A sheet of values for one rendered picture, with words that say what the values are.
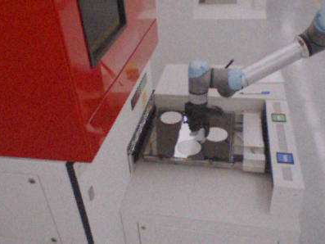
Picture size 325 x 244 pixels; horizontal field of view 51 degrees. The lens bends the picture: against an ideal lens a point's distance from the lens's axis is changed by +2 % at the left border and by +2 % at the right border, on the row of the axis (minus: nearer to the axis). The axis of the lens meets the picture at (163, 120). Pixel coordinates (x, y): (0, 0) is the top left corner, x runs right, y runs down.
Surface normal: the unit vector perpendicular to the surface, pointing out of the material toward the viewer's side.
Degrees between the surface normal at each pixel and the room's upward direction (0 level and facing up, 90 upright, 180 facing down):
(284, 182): 0
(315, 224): 0
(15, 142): 90
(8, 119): 90
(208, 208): 0
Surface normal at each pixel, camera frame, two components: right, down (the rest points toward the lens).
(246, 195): -0.06, -0.83
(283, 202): -0.19, 0.56
